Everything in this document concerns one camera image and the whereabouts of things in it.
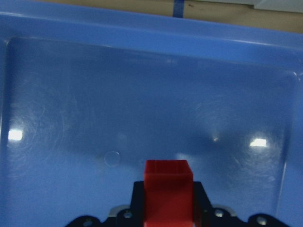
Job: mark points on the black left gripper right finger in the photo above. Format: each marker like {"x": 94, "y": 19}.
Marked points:
{"x": 207, "y": 215}

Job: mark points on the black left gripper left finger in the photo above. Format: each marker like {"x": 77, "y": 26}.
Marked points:
{"x": 132, "y": 216}

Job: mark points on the red block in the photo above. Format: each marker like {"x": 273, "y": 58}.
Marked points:
{"x": 168, "y": 194}

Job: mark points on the blue plastic tray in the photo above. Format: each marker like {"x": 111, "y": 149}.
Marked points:
{"x": 88, "y": 95}

